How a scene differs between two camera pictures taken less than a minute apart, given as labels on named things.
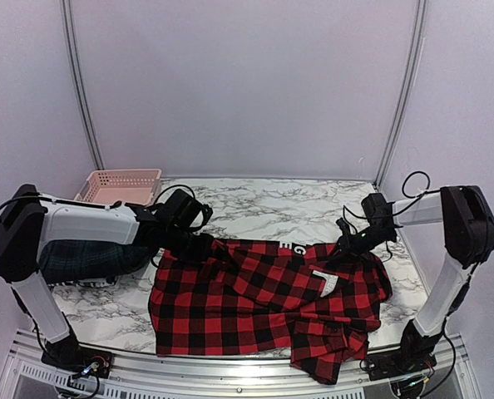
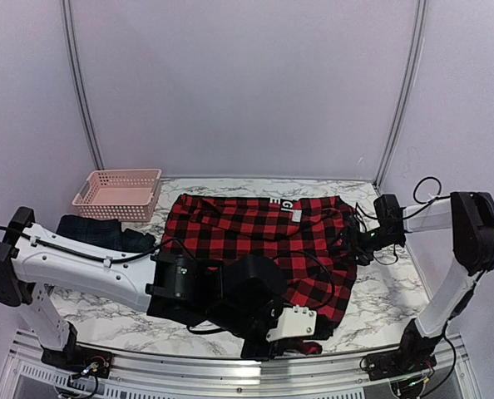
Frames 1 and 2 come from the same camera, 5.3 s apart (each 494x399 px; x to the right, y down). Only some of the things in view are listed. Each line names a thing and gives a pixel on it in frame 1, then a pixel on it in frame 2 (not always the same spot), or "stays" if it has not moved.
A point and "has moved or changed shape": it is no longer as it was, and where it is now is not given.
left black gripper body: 183,249 -> 230,317
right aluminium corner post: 415,71 stays
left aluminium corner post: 68,32 stays
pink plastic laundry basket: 112,187 stays
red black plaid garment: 224,297 has moved or changed shape
